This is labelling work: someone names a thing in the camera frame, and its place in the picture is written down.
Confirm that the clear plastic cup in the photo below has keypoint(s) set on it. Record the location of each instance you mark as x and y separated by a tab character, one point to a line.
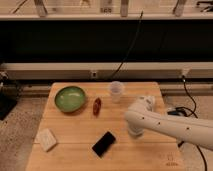
116	90

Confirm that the black eraser block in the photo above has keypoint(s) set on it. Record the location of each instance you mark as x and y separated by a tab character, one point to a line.
103	144

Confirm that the green ceramic bowl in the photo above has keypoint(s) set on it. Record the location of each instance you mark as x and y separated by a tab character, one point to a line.
70	99

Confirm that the white sponge block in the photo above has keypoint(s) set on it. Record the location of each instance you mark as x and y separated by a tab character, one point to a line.
46	139

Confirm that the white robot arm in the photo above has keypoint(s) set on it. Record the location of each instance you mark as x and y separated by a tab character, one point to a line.
140	115

